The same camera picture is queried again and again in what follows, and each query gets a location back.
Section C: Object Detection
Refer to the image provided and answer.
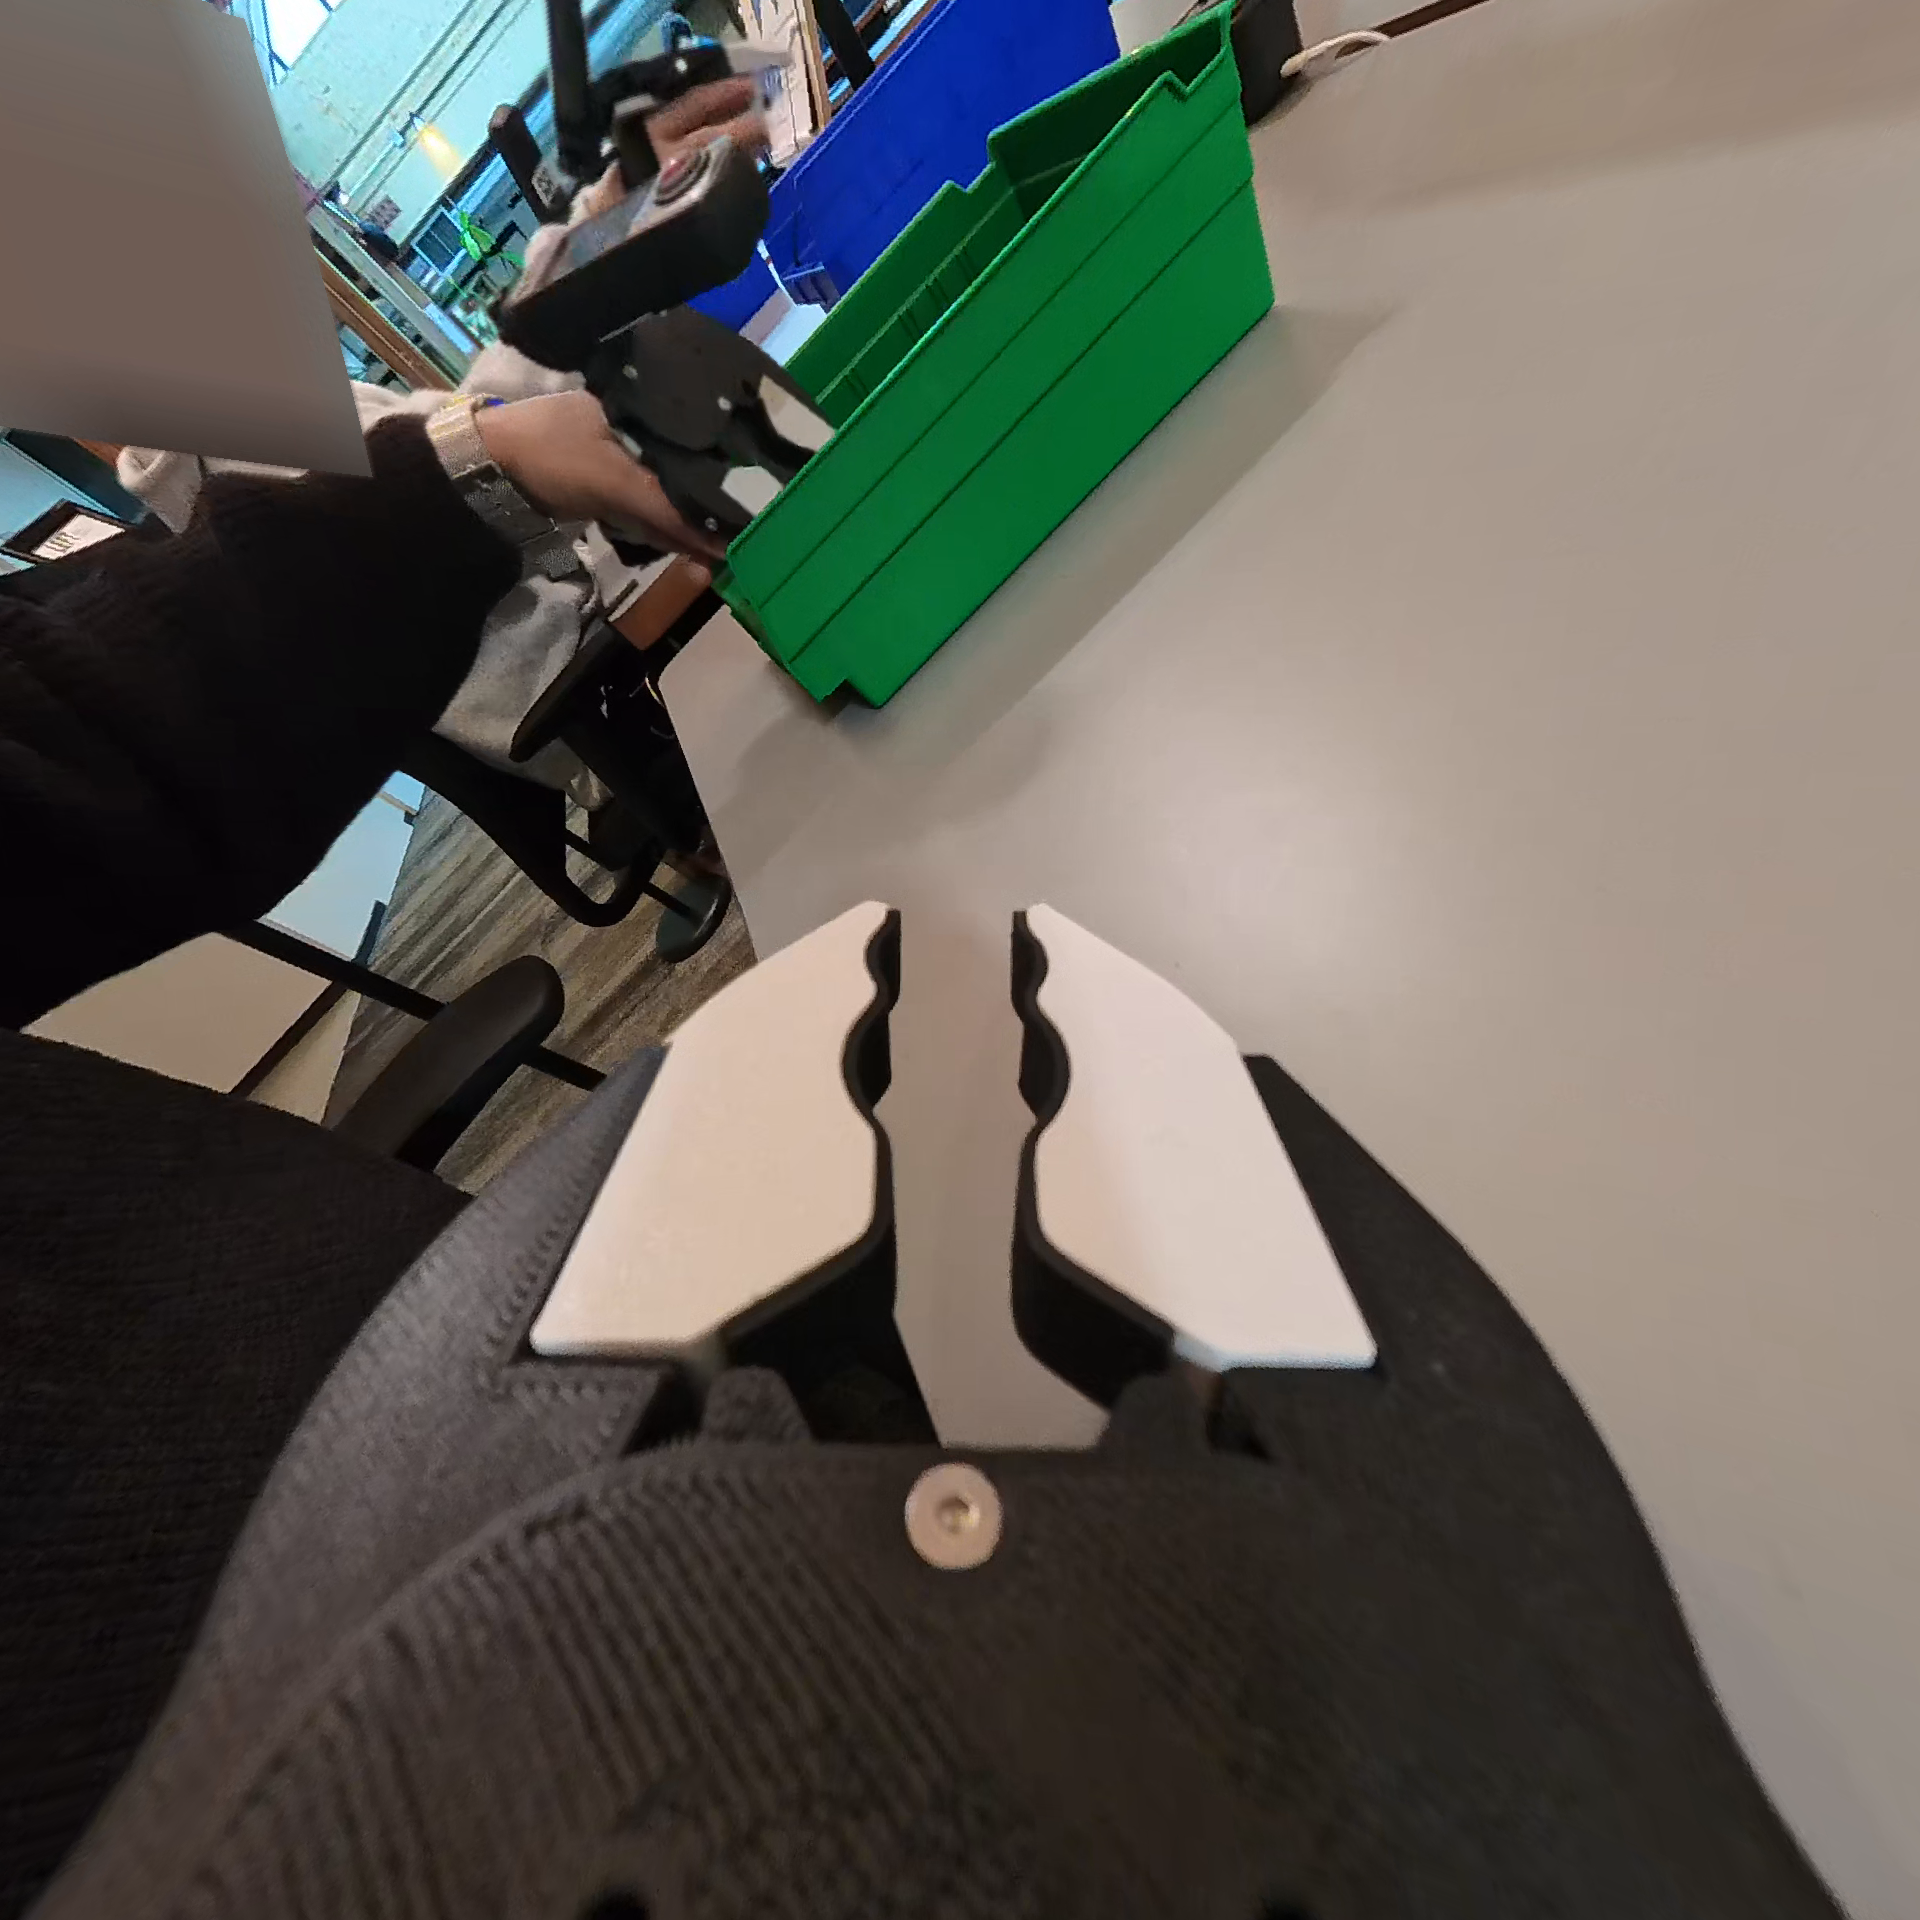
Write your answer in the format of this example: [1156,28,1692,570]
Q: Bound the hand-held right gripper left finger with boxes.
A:
[529,900,903,1361]

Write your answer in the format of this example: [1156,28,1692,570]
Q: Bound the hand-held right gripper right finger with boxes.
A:
[1013,902,1378,1373]

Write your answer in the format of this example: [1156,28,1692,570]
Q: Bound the green plastic bin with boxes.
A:
[719,0,1279,711]

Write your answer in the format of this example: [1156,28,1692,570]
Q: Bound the person's left forearm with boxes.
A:
[0,417,523,1033]

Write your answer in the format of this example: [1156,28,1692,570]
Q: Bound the grey desk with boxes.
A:
[657,0,1920,1920]

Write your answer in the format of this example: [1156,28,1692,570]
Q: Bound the person's left hand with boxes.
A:
[488,391,725,567]

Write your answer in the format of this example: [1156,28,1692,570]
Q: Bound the silver wristwatch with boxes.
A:
[424,393,505,485]

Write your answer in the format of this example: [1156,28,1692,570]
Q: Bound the black office chair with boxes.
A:
[383,599,737,964]

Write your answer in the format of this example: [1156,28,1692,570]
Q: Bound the large blue plastic bin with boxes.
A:
[681,0,1127,337]

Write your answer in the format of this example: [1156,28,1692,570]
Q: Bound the black charger device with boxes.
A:
[1231,0,1305,125]

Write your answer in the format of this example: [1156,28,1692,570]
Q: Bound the person's torso in black sweater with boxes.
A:
[0,1030,473,1907]

